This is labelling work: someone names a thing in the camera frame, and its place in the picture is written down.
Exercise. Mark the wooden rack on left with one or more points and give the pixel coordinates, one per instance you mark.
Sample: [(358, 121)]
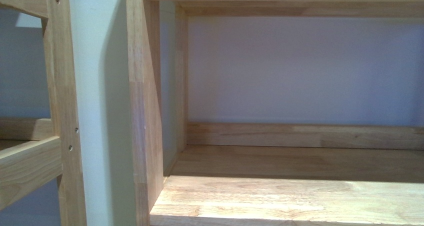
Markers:
[(34, 151)]

